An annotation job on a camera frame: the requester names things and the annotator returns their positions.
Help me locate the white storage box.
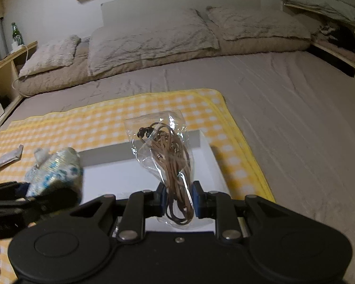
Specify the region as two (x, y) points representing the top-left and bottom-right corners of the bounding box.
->
(79, 130), (230, 239)

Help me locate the blue floral brocade pouch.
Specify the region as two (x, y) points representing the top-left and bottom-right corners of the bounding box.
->
(25, 147), (83, 203)

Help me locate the right beige quilted pillow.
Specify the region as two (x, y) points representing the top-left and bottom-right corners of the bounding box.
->
(206, 6), (311, 40)

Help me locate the small fluffy beige pillow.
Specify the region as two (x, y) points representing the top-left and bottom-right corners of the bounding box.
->
(19, 35), (81, 78)

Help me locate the yellow white checkered blanket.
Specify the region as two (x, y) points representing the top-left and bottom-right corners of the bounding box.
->
(0, 88), (276, 284)

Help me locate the right wooden shelf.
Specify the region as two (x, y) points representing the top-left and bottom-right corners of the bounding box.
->
(281, 0), (355, 78)

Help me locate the white charger cable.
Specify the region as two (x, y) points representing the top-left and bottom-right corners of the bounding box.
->
(10, 44), (30, 96)

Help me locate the white headboard panel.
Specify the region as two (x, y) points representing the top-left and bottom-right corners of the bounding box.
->
(101, 0), (261, 26)

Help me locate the green glass bottle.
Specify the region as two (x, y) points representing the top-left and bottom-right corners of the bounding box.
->
(11, 22), (24, 45)

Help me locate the clear bag brown cord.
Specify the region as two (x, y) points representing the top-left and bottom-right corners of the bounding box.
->
(122, 110), (196, 230)

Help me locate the grey bed sheet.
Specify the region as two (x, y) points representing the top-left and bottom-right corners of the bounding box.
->
(5, 52), (355, 283)

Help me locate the wooden bedside shelf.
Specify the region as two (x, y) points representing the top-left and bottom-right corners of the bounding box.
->
(0, 41), (38, 127)

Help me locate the large beige quilted pillow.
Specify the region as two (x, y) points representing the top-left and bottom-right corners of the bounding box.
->
(88, 8), (219, 76)

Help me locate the folded brown duvet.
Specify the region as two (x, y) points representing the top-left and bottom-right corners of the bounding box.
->
(14, 26), (310, 98)

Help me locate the grey foil packet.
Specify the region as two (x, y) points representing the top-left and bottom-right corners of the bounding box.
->
(0, 144), (23, 169)

